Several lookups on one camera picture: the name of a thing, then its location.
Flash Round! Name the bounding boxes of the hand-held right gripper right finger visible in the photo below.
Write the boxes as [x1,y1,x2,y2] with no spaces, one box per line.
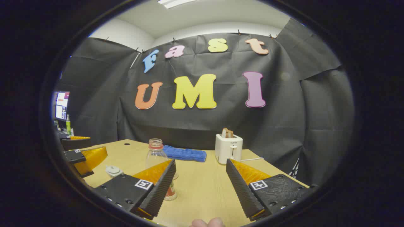
[226,159,318,221]

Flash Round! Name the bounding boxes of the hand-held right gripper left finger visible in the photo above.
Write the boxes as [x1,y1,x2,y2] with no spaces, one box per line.
[95,159,176,220]

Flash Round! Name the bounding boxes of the clear plastic water bottle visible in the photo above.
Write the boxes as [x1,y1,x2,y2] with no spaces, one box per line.
[146,138,179,201]

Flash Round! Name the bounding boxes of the computer monitor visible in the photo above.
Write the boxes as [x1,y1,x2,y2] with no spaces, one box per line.
[54,91,70,122]

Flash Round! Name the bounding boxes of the white toaster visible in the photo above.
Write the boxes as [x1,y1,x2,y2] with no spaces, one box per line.
[215,133,243,165]

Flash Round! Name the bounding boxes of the blue towel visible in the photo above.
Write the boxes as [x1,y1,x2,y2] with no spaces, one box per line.
[163,145,207,162]

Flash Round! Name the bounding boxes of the black backdrop cloth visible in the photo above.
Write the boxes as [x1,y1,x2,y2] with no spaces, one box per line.
[55,17,355,189]

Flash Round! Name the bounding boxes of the ceiling light panel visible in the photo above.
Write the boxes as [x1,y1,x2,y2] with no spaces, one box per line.
[157,0,197,9]

